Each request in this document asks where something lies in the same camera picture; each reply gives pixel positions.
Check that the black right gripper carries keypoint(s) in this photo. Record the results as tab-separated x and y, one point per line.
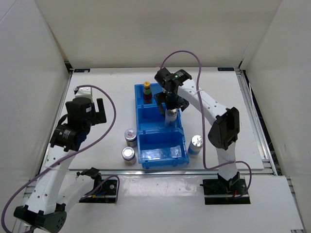
160	98

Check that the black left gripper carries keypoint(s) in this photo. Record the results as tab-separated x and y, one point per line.
98	117

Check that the silver blue shaker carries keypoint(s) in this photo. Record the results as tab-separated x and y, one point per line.
170	117
195	146

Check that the sauce bottle yellow cap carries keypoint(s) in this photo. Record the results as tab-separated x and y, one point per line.
147	93

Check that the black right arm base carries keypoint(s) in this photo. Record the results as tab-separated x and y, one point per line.
215	193

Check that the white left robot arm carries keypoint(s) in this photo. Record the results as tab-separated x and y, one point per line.
47	207

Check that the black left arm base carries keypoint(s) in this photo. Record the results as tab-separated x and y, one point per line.
106	191

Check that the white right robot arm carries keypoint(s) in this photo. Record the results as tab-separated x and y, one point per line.
179	90

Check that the blue far storage bin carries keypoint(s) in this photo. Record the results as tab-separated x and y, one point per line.
155	88

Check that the blue storage bin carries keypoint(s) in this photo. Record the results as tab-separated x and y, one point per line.
162	148
155	88
149	120

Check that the blue middle storage bin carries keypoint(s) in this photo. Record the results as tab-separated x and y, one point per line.
149	120

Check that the blue near storage bin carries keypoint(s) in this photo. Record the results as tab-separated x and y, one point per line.
162	148

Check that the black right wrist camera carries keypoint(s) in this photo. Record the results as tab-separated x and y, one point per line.
161	77

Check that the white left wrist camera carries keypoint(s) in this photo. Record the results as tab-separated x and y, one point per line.
85	92

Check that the aluminium frame rail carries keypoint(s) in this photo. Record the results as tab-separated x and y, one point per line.
274	207

